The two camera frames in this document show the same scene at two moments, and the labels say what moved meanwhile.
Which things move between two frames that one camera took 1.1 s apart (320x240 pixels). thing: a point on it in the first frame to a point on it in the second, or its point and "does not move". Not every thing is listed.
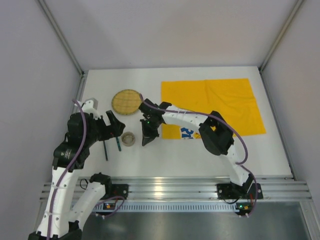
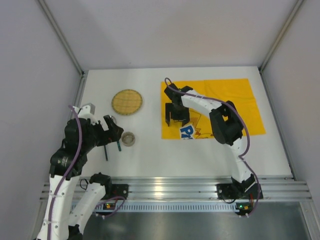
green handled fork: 105,151 does not move
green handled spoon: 118,144 does not move
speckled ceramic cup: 128,138 does not move
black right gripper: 149,126 to 177,110
